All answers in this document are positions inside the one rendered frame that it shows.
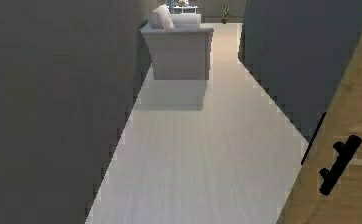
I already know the grey sofa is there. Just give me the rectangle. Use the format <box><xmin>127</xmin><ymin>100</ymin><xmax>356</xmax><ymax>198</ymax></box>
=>
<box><xmin>139</xmin><ymin>13</ymin><xmax>215</xmax><ymax>81</ymax></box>

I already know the white sofa cushion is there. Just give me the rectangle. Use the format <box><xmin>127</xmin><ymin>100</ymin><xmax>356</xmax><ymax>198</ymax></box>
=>
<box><xmin>148</xmin><ymin>4</ymin><xmax>175</xmax><ymax>30</ymax></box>

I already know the green house plant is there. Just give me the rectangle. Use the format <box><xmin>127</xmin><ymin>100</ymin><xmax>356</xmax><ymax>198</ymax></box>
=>
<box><xmin>220</xmin><ymin>4</ymin><xmax>231</xmax><ymax>25</ymax></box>

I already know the light wooden room door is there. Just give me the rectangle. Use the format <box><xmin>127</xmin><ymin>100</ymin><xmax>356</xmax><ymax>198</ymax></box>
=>
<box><xmin>276</xmin><ymin>13</ymin><xmax>362</xmax><ymax>224</ymax></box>

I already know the black door handle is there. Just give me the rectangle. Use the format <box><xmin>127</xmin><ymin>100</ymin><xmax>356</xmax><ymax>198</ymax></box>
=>
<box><xmin>318</xmin><ymin>134</ymin><xmax>362</xmax><ymax>197</ymax></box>

